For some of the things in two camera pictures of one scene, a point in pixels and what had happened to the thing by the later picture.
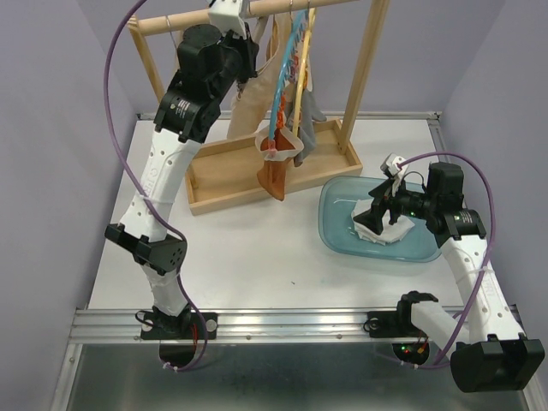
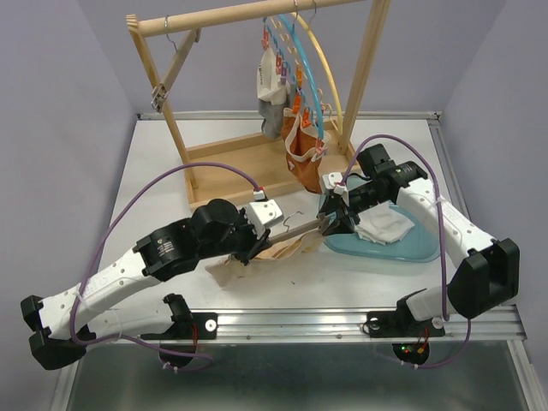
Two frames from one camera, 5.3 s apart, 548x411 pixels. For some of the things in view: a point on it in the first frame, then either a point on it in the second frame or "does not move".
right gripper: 373,217 -> 342,225
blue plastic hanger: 286,68 -> 300,47
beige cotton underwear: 252,107 -> 231,270
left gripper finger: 253,50 -> 266,241
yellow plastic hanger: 300,87 -> 308,26
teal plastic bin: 337,197 does not move
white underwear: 390,233 does not move
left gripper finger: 241,83 -> 262,245
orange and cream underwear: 272,172 -> 304,148
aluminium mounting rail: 248,324 does not move
